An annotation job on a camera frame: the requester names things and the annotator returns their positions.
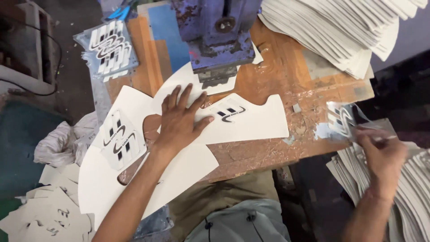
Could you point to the striped logo transfer film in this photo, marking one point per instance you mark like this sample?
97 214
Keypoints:
129 149
230 112
114 129
341 119

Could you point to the person's right hand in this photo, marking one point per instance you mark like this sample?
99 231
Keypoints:
384 161

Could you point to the grey machine frame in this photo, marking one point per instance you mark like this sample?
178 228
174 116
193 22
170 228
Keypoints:
23 50

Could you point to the blue pad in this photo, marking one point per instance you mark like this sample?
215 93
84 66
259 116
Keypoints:
166 33

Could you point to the fanned stack of white uppers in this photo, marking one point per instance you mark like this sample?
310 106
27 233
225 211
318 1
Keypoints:
413 201

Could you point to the heap of printed white uppers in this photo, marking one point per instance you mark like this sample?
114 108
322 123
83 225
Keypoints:
47 215

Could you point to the large white shoe upper sheet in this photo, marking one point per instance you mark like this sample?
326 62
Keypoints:
100 188

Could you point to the white shoe piece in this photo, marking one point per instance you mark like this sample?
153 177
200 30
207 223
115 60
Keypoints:
258 124

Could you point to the blue scissors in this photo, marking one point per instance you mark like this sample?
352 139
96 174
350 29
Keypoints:
119 13

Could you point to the person's grey shirt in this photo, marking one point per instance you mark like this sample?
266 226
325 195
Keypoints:
235 225

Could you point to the tall stack of white uppers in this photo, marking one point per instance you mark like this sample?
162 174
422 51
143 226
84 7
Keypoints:
336 30

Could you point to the person's right fingers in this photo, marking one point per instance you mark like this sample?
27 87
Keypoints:
369 137

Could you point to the blue rusty press machine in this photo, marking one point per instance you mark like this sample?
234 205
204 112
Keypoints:
218 37

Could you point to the person's olive trousers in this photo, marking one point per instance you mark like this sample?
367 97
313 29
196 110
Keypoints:
218 191

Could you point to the person's left hand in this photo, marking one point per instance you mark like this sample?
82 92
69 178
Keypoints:
178 127

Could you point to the crumpled white plastic bag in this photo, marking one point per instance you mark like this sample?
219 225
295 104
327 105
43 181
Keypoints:
57 144

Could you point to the small grey scrap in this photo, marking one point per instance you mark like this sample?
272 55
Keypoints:
296 108

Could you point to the stack of logo transfer films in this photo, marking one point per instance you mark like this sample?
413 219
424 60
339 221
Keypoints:
107 50

